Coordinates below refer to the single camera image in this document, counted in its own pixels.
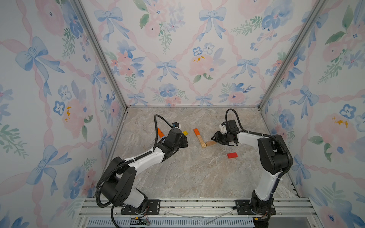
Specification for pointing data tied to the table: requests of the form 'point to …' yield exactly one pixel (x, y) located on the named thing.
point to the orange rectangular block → (196, 132)
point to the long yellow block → (185, 133)
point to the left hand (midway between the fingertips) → (188, 137)
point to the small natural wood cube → (203, 145)
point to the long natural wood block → (202, 142)
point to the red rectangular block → (232, 155)
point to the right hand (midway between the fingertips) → (214, 138)
